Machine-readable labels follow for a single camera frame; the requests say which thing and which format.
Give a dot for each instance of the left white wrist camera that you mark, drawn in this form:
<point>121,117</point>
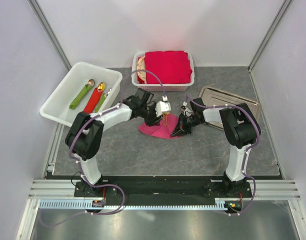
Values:
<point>163,107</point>

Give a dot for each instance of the red rolled napkin set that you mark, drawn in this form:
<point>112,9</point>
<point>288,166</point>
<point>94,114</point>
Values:
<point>94,98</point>

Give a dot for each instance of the gold fork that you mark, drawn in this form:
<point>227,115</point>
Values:
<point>164,120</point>

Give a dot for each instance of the white perforated basket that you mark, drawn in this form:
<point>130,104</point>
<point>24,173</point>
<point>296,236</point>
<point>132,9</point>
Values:
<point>167,87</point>

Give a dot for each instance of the patterned paper plates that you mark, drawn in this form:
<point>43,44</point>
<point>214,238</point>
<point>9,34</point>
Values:
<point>141,66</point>

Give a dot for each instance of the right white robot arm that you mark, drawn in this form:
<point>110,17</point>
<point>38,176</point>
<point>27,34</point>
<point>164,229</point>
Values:
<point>241,131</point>

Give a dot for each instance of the pink paper napkin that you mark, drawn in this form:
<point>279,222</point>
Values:
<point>160,131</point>

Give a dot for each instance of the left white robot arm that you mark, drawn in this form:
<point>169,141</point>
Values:
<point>85,134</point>

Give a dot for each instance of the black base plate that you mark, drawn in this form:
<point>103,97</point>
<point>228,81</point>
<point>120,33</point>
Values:
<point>163,186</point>

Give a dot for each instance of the aluminium rail frame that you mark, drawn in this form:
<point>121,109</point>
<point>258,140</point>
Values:
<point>262,190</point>

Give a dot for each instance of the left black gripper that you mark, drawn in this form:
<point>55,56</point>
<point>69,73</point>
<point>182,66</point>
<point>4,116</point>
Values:
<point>154,121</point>

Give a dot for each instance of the gold spoon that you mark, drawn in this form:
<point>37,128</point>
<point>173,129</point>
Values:
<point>167,117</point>

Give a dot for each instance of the stack of red napkins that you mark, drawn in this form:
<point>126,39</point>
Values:
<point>171,67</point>

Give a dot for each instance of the silver metal tray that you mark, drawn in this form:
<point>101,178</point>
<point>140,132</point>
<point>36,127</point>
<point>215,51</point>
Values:
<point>214,96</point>

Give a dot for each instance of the slotted cable duct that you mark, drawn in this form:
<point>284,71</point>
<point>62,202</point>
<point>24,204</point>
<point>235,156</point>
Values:
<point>88,204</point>

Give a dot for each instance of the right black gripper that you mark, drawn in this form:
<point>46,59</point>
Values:
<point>181,129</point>

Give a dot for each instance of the white plastic tub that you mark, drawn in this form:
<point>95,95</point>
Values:
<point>56,107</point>

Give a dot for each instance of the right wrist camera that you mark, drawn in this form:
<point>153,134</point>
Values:
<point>185,110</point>

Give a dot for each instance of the green rolled napkin set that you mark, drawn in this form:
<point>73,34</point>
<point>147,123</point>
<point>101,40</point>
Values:
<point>87,87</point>

